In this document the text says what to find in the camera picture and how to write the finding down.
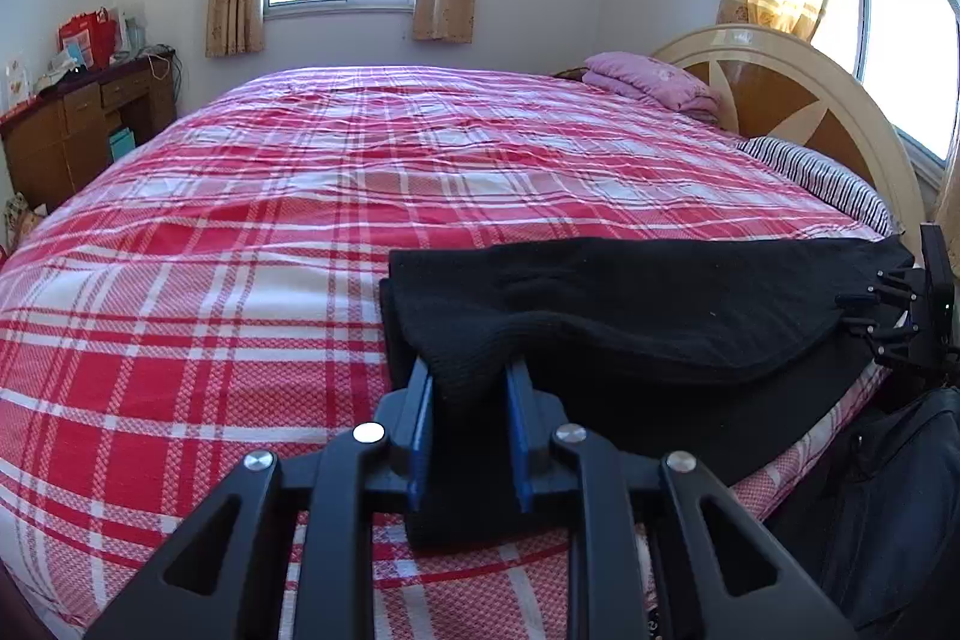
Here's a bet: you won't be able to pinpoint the black pants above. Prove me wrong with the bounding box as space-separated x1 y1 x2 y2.
379 237 913 552

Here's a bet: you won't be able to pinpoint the striped pillow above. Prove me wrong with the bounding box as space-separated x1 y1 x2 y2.
737 136 901 237

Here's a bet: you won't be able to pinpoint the red plaid bed sheet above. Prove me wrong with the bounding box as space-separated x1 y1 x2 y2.
2 67 867 638

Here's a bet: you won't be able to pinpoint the cream wooden headboard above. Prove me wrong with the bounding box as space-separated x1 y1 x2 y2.
654 25 926 253

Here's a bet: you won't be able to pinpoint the folded pink blanket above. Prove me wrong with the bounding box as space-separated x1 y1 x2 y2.
583 52 721 125

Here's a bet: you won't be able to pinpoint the brown wooden desk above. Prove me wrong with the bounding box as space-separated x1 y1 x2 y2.
2 46 179 209

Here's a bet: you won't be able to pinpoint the red gift bag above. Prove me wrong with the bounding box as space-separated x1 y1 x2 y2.
57 8 117 70

